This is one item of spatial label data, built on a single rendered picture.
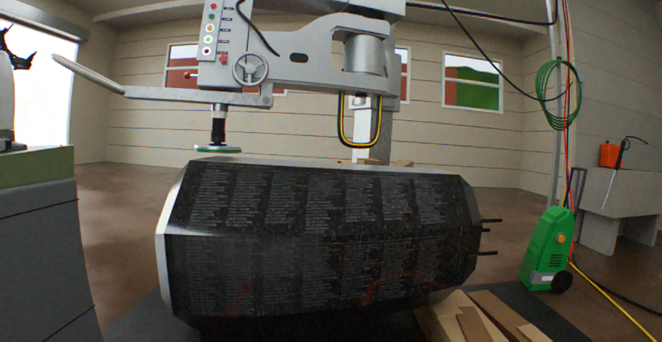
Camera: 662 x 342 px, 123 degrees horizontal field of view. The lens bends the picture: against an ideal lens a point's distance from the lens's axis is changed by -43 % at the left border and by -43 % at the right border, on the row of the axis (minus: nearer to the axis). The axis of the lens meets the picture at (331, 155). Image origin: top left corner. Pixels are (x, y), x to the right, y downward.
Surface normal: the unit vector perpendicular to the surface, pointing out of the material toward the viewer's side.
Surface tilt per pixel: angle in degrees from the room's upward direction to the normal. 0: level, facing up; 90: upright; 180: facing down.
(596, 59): 90
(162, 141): 90
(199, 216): 45
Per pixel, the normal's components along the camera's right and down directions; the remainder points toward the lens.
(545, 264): -0.25, 0.04
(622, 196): -0.03, 0.05
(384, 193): 0.09, -0.67
